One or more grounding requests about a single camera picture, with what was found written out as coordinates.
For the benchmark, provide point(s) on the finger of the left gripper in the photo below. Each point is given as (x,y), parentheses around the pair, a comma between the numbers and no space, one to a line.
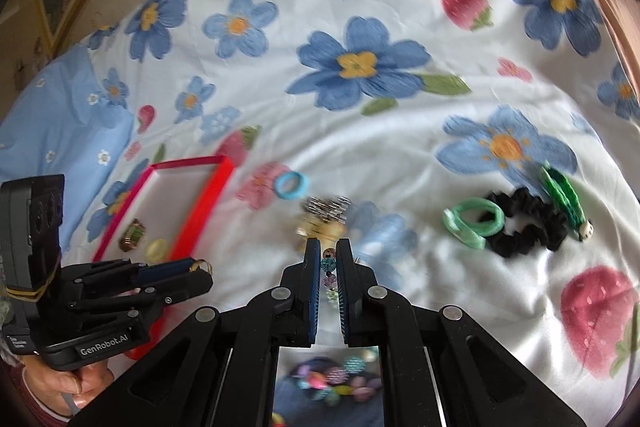
(110,278)
(149,294)

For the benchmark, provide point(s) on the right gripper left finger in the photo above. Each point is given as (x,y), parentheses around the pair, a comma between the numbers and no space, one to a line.
(299,329)

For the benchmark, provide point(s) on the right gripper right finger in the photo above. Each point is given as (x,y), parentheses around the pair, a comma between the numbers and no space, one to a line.
(353,283)

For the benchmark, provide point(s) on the gold bear brooch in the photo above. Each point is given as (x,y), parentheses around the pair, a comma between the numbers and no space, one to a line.
(328,232)

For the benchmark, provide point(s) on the gold green face watch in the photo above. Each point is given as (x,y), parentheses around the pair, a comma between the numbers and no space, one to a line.
(132,236)

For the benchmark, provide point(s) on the person's left hand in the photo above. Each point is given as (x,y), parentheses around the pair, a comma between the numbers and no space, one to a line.
(48,385)

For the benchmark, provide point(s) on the red shallow tray box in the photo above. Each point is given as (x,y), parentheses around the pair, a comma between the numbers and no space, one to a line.
(173,199)

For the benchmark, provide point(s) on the light blue pillow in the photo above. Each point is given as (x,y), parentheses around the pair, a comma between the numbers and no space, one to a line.
(67,122)

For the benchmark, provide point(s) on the black scrunchie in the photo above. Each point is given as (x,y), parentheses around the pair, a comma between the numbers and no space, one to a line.
(529,222)

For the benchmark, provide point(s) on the floral white bed quilt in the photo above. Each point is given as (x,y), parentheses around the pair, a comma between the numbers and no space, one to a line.
(414,110)

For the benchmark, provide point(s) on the green knitted hair clip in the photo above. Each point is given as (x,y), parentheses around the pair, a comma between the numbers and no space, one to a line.
(565,199)

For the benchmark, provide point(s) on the pink cartoon blanket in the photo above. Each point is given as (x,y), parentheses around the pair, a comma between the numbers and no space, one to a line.
(621,19)

